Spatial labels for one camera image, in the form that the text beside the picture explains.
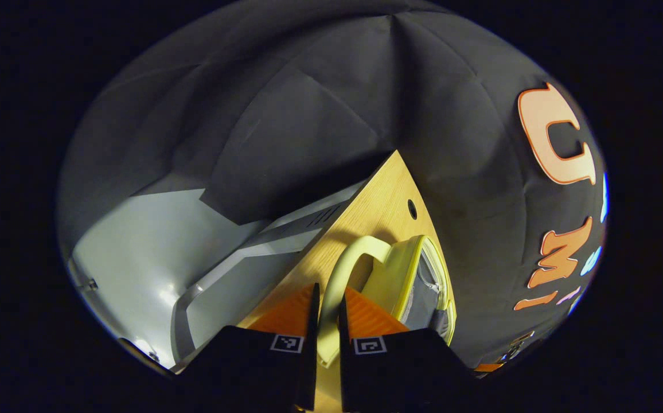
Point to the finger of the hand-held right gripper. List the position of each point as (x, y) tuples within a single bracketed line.
[(489, 367)]

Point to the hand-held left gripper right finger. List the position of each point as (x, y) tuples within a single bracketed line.
[(400, 367)]

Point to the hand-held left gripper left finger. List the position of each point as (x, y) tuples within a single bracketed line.
[(251, 367)]

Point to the pale yellow suitcase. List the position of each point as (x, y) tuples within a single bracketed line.
[(394, 269)]

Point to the black backdrop cloth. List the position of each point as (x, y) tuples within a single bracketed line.
[(308, 103)]

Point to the grey metal table frame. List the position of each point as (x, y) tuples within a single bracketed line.
[(285, 226)]

